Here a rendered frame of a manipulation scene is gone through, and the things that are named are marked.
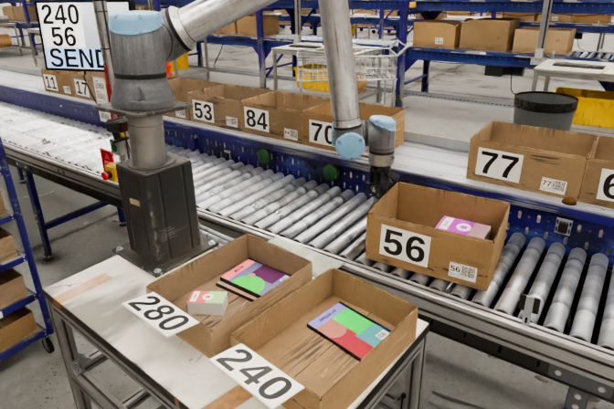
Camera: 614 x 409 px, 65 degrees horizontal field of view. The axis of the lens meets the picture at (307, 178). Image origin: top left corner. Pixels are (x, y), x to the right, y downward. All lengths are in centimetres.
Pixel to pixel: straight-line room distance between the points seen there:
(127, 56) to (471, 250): 114
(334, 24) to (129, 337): 103
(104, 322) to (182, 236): 38
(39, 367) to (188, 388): 149
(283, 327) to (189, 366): 25
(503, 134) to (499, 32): 412
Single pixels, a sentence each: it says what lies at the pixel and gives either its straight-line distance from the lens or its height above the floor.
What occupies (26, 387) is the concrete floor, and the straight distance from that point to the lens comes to 257.
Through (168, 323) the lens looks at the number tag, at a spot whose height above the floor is 86.
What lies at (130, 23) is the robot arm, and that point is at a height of 151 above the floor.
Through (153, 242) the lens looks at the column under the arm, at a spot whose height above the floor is 84.
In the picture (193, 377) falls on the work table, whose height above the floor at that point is 75.
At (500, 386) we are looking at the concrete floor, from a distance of 237.
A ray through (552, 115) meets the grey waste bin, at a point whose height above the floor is 54.
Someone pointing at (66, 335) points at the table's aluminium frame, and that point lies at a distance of 179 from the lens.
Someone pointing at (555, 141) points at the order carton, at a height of 100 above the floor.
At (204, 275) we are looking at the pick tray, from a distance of 152.
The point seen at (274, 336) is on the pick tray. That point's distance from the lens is 131.
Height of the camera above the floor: 161
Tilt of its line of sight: 23 degrees down
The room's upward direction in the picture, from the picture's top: 1 degrees counter-clockwise
